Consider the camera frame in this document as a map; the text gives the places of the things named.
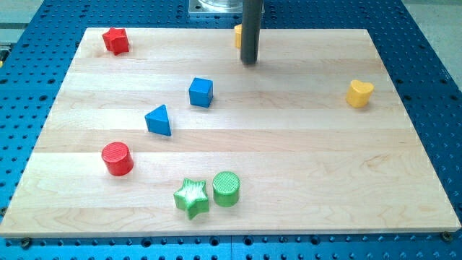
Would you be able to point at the wooden board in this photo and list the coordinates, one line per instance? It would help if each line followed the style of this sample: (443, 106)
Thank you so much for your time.
(308, 162)

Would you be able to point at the blue cube block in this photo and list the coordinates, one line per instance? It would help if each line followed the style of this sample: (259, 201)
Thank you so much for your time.
(201, 92)

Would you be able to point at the green cylinder block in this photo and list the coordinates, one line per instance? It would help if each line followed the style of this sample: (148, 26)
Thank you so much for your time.
(226, 187)

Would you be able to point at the blue triangle block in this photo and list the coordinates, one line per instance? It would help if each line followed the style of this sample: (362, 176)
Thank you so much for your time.
(157, 121)

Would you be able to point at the green star block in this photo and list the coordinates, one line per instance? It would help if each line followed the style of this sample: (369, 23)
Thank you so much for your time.
(192, 198)

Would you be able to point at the yellow block behind rod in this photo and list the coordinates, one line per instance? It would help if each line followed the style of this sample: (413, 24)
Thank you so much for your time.
(238, 35)

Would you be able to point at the red cylinder block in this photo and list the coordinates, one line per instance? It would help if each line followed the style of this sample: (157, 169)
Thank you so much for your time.
(117, 158)

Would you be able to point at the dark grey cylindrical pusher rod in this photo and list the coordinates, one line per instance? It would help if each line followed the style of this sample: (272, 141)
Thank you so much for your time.
(251, 25)

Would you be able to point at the yellow heart block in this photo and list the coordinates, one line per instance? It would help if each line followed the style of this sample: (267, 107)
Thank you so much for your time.
(359, 93)

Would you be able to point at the red star block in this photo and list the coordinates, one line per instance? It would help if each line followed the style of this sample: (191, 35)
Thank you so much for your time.
(116, 40)

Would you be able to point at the blue perforated table plate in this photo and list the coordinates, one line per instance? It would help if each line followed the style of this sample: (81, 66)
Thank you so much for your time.
(419, 42)

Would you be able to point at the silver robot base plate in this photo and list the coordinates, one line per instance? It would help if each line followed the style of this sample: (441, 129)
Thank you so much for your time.
(214, 7)

